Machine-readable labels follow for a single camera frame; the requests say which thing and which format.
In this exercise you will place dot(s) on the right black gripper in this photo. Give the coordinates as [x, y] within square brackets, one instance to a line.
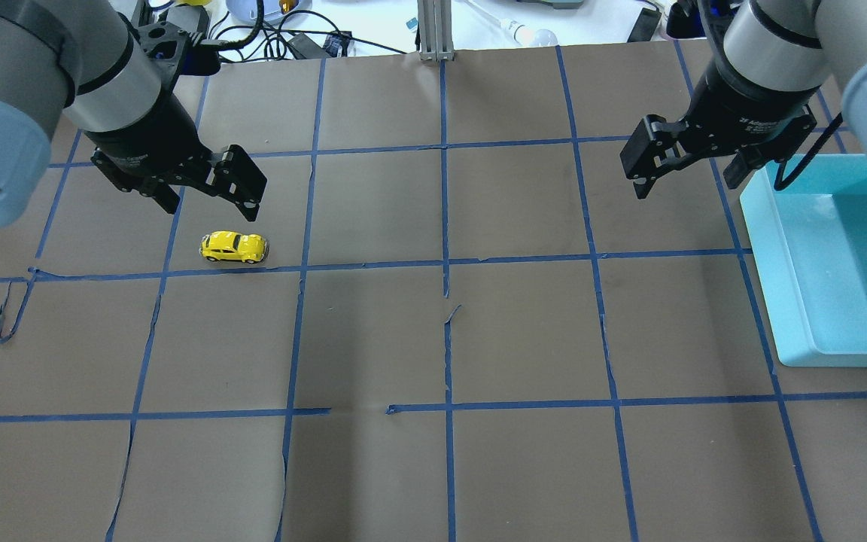
[743, 108]

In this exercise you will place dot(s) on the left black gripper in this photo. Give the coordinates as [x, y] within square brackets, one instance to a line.
[149, 137]

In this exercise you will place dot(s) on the yellow beetle toy car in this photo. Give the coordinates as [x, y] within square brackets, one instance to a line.
[231, 246]

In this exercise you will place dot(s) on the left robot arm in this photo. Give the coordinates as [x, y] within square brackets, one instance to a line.
[114, 81]

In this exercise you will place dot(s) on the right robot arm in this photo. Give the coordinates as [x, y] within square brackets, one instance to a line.
[794, 45]

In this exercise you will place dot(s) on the teal plastic bin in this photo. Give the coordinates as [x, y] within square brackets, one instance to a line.
[810, 246]

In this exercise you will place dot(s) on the blue plate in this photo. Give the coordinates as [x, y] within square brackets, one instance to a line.
[247, 11]

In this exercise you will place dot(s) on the black power adapter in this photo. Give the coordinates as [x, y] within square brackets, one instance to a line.
[334, 45]

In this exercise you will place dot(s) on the white light bulb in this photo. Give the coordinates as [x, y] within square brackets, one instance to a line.
[527, 36]

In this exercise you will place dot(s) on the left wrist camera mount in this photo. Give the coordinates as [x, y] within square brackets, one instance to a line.
[177, 51]

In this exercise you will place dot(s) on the aluminium frame post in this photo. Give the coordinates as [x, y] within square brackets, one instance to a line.
[434, 37]

